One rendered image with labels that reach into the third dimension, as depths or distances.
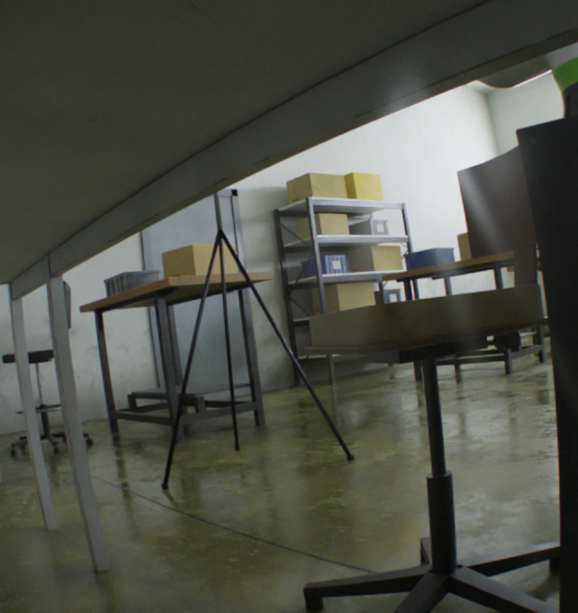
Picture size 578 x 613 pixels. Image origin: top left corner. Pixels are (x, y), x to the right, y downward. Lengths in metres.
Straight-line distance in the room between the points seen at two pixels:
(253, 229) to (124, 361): 2.03
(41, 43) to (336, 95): 0.33
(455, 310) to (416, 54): 0.47
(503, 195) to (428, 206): 7.60
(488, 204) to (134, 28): 0.96
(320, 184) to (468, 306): 5.81
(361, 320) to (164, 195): 0.37
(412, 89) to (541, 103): 10.08
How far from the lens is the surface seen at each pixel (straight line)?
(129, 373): 5.89
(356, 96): 0.69
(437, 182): 9.22
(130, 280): 4.56
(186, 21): 0.56
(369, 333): 0.94
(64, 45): 0.58
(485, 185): 1.37
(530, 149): 0.75
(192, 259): 3.97
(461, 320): 0.98
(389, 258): 7.25
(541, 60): 0.91
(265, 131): 0.81
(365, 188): 7.22
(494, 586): 1.18
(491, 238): 1.36
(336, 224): 6.77
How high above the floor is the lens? 0.60
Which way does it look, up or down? 2 degrees up
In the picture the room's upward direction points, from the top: 7 degrees counter-clockwise
